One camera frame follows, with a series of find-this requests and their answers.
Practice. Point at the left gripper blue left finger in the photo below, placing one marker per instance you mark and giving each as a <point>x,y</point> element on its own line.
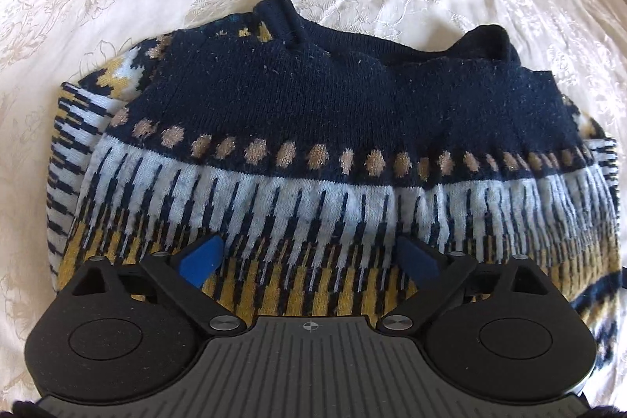
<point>182,276</point>

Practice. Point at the navy yellow white knit sweater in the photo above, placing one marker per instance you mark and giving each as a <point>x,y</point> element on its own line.
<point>310,152</point>

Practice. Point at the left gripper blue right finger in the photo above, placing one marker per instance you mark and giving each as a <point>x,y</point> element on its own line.
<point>441,279</point>

